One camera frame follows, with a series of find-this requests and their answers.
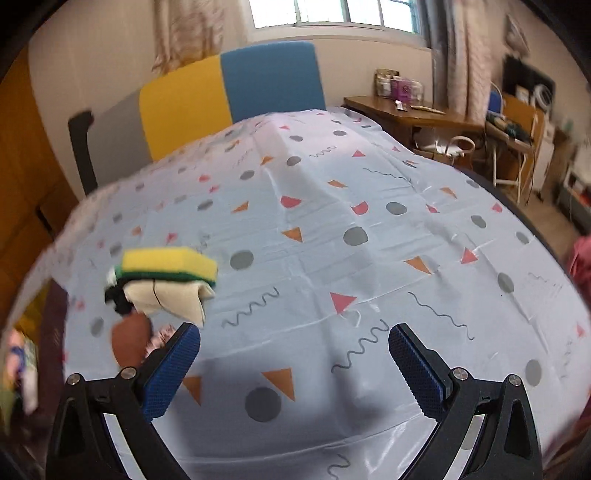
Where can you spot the window with grille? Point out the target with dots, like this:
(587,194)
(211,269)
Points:
(394,15)

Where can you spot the grey yellow blue headboard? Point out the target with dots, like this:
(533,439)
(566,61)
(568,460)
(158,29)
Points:
(200,100)

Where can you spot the yellow green scouring sponge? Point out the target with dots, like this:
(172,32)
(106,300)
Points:
(176,264)

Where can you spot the black rolled mat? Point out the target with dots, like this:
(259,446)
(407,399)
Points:
(78,128)

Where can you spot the packages on desk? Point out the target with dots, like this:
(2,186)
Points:
(390,84)

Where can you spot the floral curtain left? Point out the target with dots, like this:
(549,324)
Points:
(185,32)

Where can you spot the floral curtain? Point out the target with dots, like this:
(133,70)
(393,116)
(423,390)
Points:
(459,40)
(185,32)

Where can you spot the wooden wardrobe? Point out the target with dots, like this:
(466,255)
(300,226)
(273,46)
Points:
(36,198)

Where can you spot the black scrunchie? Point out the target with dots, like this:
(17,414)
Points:
(121,305)

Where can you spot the gold tray box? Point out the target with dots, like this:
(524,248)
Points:
(32,358)

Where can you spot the pink satin scrunchie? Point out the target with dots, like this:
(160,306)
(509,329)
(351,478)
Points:
(159,339)

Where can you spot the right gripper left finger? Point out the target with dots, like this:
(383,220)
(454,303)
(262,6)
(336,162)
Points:
(81,446)

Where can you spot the brown makeup sponge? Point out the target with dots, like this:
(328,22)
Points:
(129,339)

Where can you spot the floral curtain right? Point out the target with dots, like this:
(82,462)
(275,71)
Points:
(459,40)

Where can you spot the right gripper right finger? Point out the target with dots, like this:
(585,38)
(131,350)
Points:
(507,445)

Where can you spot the green silicone bottle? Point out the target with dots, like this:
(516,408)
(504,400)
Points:
(111,277)

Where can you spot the beige cloth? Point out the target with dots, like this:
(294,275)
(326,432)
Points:
(181,299)

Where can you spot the wooden side desk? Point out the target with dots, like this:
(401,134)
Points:
(441,135)

